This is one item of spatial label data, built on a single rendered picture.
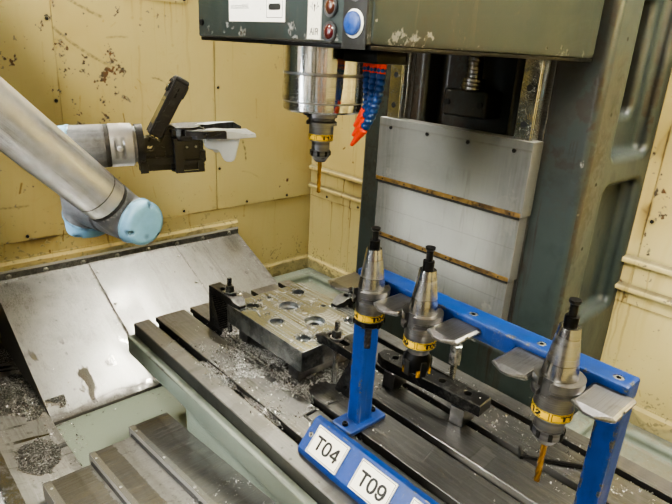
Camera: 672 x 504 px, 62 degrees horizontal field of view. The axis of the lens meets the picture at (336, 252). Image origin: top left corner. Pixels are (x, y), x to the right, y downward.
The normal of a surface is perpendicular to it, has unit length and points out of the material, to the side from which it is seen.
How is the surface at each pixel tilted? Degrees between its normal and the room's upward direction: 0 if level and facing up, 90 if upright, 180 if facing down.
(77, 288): 24
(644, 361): 90
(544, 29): 90
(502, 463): 0
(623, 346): 90
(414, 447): 0
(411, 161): 90
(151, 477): 8
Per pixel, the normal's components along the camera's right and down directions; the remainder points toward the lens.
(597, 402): 0.05, -0.94
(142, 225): 0.81, 0.25
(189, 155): 0.41, 0.33
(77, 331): 0.33, -0.74
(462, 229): -0.74, 0.19
